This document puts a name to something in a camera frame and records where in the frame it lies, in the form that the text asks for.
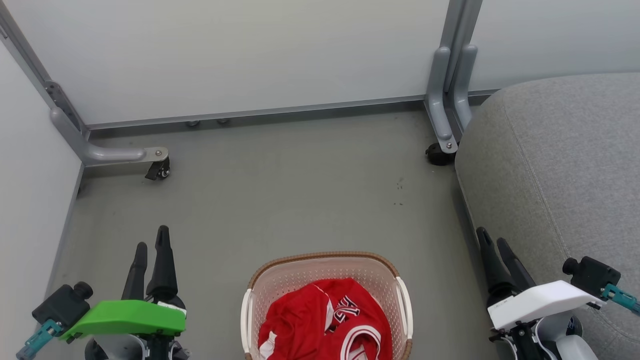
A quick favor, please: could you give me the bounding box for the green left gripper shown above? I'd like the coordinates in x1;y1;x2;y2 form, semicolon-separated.
59;225;187;344

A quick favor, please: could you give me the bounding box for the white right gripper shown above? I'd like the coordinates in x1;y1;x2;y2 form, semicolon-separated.
475;227;606;331

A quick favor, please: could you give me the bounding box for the red basketball jersey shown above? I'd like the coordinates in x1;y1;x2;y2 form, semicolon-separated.
257;277;394;360

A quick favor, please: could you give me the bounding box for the grey fabric sofa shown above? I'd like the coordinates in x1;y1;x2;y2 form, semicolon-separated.
454;72;640;360

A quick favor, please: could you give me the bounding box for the black caster wheel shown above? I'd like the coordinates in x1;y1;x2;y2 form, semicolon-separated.
425;142;457;167
144;156;172;181

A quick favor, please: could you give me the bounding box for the long grey partition foot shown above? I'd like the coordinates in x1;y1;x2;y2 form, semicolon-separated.
49;107;170;168

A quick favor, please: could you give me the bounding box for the beige perforated laundry basket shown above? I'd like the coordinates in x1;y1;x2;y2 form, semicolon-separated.
240;251;414;360

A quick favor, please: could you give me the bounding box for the teal cable connector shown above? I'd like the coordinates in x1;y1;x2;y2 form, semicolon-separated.
15;319;64;360
599;283;640;316

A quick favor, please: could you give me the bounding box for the grey partition bottom rail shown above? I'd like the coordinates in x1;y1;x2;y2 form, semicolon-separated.
86;89;501;132

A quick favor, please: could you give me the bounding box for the grey partition frame post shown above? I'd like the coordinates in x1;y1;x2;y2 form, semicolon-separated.
440;0;485;93
0;4;91;142

